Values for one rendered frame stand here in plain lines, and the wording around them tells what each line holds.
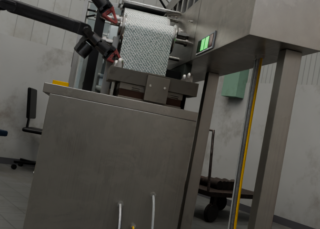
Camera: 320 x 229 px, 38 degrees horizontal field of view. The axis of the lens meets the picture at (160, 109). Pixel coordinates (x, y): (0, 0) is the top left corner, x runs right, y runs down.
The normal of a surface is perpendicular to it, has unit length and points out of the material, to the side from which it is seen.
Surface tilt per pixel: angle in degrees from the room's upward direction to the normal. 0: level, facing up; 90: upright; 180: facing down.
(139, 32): 90
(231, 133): 90
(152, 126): 90
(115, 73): 90
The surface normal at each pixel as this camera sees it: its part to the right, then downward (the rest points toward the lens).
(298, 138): -0.81, -0.18
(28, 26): 0.56, 0.07
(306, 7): 0.18, 0.00
